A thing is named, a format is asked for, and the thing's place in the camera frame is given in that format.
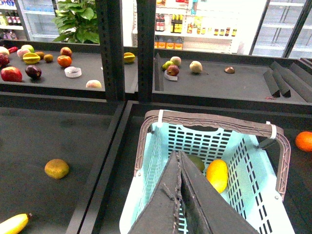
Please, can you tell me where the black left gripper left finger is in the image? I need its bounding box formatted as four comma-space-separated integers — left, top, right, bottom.
129, 151, 182, 234

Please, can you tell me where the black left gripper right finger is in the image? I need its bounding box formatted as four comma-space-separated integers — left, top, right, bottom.
179, 151, 258, 234

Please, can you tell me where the yellow mango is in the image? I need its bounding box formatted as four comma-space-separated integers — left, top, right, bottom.
206, 159, 228, 193

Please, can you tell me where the light blue plastic basket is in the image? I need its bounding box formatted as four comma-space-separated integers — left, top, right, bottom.
119, 122, 294, 234

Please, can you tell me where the green avocado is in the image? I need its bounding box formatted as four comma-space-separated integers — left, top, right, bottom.
188, 155, 205, 172

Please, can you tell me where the white zip tie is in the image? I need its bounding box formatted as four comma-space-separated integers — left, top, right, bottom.
266, 121, 277, 140

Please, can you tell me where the brown kiwi fruit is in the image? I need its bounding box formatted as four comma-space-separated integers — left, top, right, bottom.
44, 158, 70, 179

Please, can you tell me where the orange tangerine large left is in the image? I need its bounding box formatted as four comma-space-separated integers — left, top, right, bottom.
295, 131, 312, 153

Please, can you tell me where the yellow banana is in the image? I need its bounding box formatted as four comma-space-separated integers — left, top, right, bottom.
0, 213, 33, 234

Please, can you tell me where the yellow star fruit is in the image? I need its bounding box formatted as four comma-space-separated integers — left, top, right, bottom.
123, 52, 136, 63

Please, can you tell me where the white tape roll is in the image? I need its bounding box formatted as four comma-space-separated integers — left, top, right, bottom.
64, 66, 82, 78

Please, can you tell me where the white grocery shelf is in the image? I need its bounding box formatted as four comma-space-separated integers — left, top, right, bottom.
131, 0, 244, 54

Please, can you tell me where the potted green plant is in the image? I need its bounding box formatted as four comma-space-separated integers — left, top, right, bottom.
53, 0, 99, 44

